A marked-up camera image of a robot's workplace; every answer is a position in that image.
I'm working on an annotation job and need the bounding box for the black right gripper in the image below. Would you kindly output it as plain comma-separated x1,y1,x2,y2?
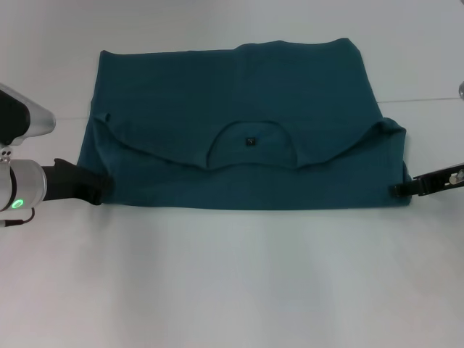
392,162,464,199

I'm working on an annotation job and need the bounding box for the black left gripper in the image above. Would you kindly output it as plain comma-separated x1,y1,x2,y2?
41,158,113,207

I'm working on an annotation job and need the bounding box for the teal t-shirt with FREE print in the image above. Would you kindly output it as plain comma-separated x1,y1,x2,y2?
77,37,413,212

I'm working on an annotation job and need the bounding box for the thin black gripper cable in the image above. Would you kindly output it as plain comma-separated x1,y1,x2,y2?
0,207,36,228

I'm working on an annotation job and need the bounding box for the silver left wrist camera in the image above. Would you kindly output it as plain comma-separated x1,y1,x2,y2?
0,83,57,146

